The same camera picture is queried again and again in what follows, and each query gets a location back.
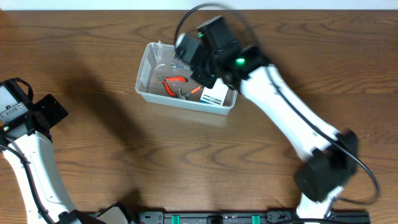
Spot blue white cardboard box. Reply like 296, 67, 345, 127
200, 78, 229, 106

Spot black handled small hammer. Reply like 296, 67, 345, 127
178, 85, 203, 100

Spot red handled pliers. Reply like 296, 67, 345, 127
157, 75, 188, 98

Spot clear plastic container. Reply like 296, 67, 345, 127
135, 42, 238, 115

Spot black yellow screwdriver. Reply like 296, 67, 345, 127
175, 33, 201, 65

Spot silver combination wrench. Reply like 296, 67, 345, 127
171, 62, 190, 70

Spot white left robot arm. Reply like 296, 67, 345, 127
1, 78, 99, 224

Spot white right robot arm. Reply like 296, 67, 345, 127
175, 16, 358, 223

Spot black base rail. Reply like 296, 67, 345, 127
93, 202, 371, 224

